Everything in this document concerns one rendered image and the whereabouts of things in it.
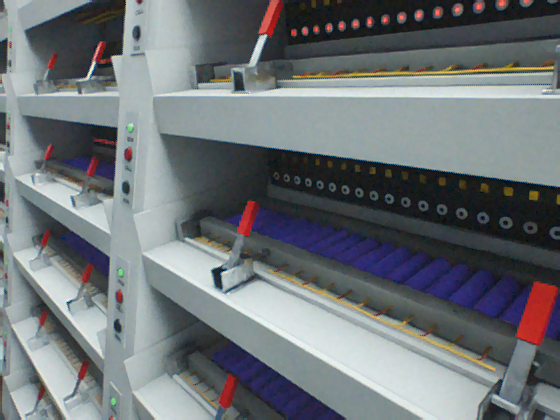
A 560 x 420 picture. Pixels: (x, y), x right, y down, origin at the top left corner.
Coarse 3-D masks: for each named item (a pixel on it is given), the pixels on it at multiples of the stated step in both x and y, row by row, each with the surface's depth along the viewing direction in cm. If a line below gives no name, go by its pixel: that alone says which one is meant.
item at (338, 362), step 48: (240, 192) 62; (288, 192) 59; (144, 240) 54; (480, 240) 40; (192, 288) 46; (240, 288) 43; (240, 336) 41; (288, 336) 35; (336, 336) 35; (432, 336) 33; (336, 384) 32; (384, 384) 29; (432, 384) 29; (480, 384) 28
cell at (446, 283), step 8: (456, 264) 40; (464, 264) 39; (448, 272) 38; (456, 272) 38; (464, 272) 38; (472, 272) 39; (440, 280) 37; (448, 280) 37; (456, 280) 37; (464, 280) 38; (432, 288) 36; (440, 288) 36; (448, 288) 36; (456, 288) 37; (440, 296) 35; (448, 296) 36
